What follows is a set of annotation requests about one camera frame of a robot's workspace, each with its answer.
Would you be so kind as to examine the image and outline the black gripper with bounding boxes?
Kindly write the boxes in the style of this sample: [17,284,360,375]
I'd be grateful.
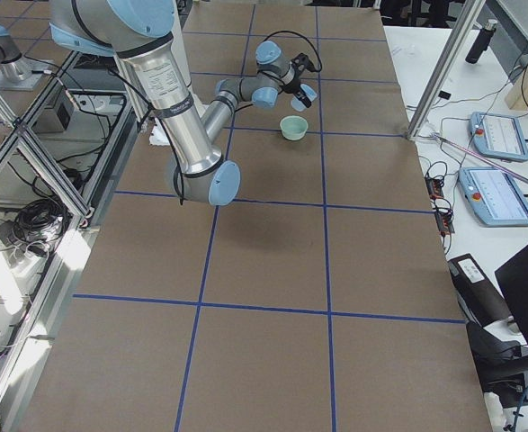
[282,62,311,107]

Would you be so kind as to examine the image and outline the light blue plastic cup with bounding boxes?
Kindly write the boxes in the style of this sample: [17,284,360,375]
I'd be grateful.
[291,84,318,112]

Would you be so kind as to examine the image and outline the pale green ceramic bowl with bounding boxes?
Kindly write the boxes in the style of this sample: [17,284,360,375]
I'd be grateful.
[280,115,309,141]

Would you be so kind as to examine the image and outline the pink grabber stick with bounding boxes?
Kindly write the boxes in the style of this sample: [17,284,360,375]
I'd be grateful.
[426,132,528,185]

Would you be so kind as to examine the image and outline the orange circuit board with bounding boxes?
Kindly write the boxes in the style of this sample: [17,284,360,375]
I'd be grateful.
[425,175,444,200]
[434,208,455,237]

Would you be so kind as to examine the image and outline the black bottle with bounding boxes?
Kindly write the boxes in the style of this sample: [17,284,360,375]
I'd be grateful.
[465,19,498,64]

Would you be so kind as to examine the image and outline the far teach pendant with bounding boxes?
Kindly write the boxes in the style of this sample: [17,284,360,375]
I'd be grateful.
[470,112,528,162]

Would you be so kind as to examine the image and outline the teach pendant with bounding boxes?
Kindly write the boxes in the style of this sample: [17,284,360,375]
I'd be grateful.
[470,112,528,162]
[458,167,528,227]

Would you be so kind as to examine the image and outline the near teach pendant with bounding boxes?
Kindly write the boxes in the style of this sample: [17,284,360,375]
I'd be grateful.
[458,167,528,227]

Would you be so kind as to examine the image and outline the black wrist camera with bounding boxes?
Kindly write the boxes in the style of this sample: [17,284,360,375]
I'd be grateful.
[291,53,316,73]

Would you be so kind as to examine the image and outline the aluminium frame post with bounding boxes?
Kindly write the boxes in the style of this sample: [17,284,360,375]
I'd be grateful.
[406,0,486,140]

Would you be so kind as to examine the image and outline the bundle of black cables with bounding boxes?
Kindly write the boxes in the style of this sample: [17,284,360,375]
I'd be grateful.
[2,197,74,257]

